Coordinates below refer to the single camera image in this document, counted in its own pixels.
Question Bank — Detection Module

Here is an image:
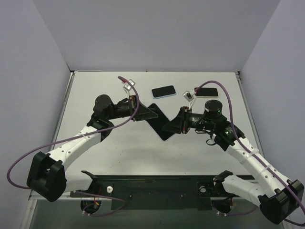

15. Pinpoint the aluminium table edge rail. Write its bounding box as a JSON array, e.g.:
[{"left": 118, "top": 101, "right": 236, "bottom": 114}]
[{"left": 29, "top": 190, "right": 71, "bottom": 200}]

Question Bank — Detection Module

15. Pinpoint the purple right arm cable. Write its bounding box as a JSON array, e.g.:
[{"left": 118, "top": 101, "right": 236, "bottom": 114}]
[{"left": 194, "top": 81, "right": 305, "bottom": 226}]

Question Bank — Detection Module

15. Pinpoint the phone in cream case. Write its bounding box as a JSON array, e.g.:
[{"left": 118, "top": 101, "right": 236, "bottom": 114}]
[{"left": 195, "top": 87, "right": 219, "bottom": 98}]

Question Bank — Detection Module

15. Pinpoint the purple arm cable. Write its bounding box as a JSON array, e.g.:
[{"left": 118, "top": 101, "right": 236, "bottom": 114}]
[
  {"left": 194, "top": 81, "right": 305, "bottom": 226},
  {"left": 6, "top": 76, "right": 141, "bottom": 217}
]

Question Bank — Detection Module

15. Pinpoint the phone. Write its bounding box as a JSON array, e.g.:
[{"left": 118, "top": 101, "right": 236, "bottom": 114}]
[
  {"left": 151, "top": 85, "right": 176, "bottom": 99},
  {"left": 195, "top": 87, "right": 219, "bottom": 98}
]

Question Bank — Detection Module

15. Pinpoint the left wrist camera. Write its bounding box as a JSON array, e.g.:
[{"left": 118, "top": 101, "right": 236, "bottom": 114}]
[{"left": 122, "top": 79, "right": 135, "bottom": 96}]

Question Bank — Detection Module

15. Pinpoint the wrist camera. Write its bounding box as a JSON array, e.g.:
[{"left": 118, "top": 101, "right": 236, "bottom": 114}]
[
  {"left": 122, "top": 79, "right": 135, "bottom": 96},
  {"left": 183, "top": 89, "right": 196, "bottom": 110}
]

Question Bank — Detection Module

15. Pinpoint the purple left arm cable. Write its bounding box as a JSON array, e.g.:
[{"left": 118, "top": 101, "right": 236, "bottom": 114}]
[{"left": 6, "top": 76, "right": 141, "bottom": 217}]

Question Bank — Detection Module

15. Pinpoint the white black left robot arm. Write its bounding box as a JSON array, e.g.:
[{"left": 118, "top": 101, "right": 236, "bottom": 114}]
[{"left": 27, "top": 94, "right": 158, "bottom": 202}]

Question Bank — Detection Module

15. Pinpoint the black smartphone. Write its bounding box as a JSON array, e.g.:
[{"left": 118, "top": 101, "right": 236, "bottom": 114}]
[{"left": 146, "top": 103, "right": 174, "bottom": 141}]

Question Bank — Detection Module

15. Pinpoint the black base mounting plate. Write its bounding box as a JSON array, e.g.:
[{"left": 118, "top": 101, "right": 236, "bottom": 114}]
[{"left": 69, "top": 175, "right": 241, "bottom": 212}]

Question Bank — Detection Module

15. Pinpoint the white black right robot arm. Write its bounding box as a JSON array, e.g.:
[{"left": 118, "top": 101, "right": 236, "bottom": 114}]
[{"left": 163, "top": 100, "right": 305, "bottom": 224}]

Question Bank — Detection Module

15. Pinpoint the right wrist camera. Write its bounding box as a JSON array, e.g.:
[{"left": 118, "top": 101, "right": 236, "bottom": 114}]
[{"left": 183, "top": 89, "right": 196, "bottom": 110}]

